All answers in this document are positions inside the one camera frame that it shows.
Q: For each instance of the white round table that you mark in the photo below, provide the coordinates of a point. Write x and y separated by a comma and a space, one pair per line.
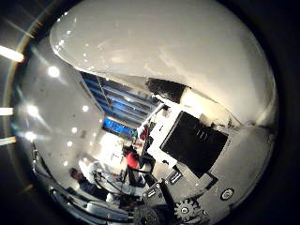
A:
106, 178

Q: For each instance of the seated person in dark top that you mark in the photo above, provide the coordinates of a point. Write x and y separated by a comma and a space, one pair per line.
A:
83, 183

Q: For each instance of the person in red shirt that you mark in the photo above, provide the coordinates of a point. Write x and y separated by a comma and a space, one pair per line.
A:
132, 160

